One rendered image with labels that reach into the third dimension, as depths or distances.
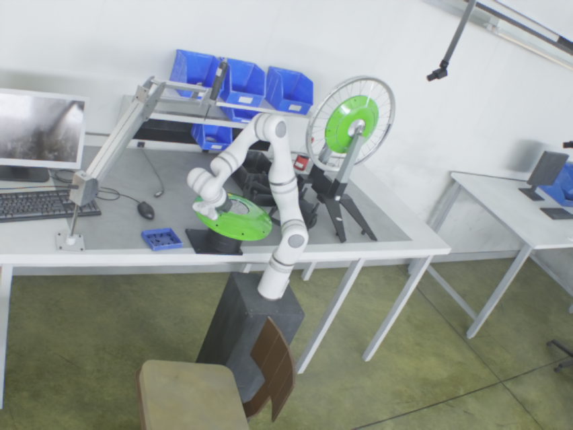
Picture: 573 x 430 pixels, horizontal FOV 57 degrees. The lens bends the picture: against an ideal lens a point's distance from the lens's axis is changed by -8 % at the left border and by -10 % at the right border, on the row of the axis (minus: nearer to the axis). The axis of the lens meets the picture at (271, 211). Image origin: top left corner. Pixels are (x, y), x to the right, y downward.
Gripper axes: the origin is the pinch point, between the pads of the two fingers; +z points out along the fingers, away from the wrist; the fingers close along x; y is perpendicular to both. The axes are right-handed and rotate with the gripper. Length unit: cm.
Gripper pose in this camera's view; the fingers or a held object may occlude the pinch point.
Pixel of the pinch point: (221, 212)
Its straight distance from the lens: 207.5
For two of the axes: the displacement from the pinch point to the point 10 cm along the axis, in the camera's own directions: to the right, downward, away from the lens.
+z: 1.1, 2.0, 9.7
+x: -8.6, -4.7, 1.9
